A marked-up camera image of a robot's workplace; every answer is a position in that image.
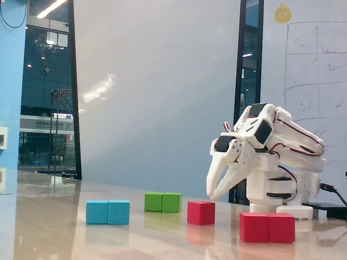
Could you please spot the white gripper, black motor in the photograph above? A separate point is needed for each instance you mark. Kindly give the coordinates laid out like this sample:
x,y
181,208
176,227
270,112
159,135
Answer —
x,y
223,156

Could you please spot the small red cube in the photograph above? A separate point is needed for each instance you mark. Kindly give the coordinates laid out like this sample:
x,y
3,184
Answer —
x,y
200,214

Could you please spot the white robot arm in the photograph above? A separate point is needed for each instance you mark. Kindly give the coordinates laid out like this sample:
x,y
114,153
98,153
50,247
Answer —
x,y
257,184

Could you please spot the long red block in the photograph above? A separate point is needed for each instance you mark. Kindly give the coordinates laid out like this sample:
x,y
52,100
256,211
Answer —
x,y
267,227

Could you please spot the long green block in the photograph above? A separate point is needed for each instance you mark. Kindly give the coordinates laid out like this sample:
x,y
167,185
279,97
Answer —
x,y
162,202

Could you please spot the long blue block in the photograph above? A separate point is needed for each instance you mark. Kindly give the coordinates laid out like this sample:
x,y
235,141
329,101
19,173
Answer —
x,y
108,212

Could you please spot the flat black box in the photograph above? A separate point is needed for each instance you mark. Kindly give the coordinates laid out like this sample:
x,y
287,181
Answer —
x,y
325,207

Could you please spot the large plain white panel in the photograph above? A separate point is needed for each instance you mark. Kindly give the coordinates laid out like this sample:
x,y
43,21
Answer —
x,y
157,94

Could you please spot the whiteboard with marker drawings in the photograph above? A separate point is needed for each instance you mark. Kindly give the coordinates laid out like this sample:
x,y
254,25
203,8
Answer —
x,y
303,70

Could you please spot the yellow round sticker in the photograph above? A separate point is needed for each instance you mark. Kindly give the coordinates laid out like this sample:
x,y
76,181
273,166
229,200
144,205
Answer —
x,y
283,13

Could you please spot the metal lattice tower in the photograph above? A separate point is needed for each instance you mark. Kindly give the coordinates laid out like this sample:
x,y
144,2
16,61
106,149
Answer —
x,y
54,130

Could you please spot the white sign band with lettering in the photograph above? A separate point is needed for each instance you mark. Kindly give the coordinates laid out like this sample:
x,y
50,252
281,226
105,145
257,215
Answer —
x,y
46,124

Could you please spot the ceiling light strip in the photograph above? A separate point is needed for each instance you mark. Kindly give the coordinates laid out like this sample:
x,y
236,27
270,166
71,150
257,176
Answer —
x,y
51,8

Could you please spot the slim black window post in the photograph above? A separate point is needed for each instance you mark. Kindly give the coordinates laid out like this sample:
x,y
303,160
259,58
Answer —
x,y
73,81

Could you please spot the white wall socket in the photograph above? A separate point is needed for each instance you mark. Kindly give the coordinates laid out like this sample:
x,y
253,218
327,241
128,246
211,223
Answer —
x,y
3,138

